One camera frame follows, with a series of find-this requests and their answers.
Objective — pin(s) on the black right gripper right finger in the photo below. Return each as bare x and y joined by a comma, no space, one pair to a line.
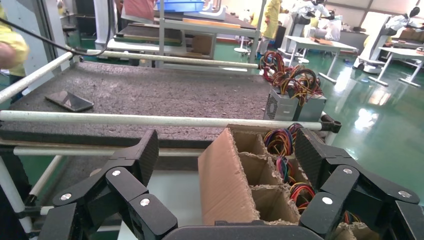
338,185

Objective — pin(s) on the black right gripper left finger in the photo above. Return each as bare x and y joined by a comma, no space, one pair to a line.
126,185

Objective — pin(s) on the black pipe corner connector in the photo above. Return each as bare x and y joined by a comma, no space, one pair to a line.
333,126

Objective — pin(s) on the cardboard cell divider grid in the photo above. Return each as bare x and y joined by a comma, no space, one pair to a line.
255,140

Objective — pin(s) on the large brown cardboard box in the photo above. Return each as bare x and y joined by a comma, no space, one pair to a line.
222,185

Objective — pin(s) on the grey felt table mat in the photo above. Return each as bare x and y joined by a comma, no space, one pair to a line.
165,92

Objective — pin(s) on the black smartphone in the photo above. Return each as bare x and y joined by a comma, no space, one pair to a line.
69,101

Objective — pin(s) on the white work table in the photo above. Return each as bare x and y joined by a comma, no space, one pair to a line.
318,43
400,53

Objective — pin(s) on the white wheeled robot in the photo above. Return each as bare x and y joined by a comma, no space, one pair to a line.
371,43

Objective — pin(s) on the dark stacked boards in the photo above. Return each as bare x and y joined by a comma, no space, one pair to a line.
145,33

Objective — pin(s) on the small brown cardboard box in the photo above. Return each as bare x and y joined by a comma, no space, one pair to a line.
202,44

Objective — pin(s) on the white robot with black head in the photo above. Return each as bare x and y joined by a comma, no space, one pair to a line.
299,23

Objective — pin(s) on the person in yellow clothes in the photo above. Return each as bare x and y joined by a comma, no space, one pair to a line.
271,16
18,46

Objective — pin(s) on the person in red clothes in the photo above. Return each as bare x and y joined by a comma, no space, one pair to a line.
139,8

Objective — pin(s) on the grey metal workbench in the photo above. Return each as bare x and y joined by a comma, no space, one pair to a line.
212,29

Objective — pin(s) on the blue plastic bin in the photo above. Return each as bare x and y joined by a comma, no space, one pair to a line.
180,6

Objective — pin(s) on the white table frame pipe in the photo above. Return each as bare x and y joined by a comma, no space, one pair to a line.
82,151
46,177
33,76
11,195
132,119
165,59

